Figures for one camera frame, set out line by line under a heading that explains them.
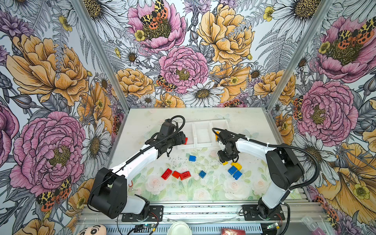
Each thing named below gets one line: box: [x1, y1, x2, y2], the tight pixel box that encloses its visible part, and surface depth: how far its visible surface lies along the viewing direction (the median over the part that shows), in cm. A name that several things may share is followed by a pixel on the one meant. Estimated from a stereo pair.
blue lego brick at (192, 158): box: [188, 155, 197, 162], surface depth 96 cm
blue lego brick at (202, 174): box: [198, 170, 207, 179], surface depth 88 cm
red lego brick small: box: [171, 170, 181, 179], surface depth 88 cm
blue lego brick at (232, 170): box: [227, 165, 238, 176], surface depth 90 cm
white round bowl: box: [166, 221, 192, 235], surface depth 71 cm
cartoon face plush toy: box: [77, 224, 108, 235], surface depth 65 cm
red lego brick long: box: [160, 167, 173, 181], surface depth 88 cm
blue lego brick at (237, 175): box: [232, 170, 243, 181], surface depth 87 cm
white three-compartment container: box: [176, 118, 231, 148], surface depth 104 cm
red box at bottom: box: [220, 228, 246, 235], surface depth 67 cm
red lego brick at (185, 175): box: [179, 170, 192, 181], surface depth 88 cm
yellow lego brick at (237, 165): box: [230, 162, 243, 171], surface depth 91 cm
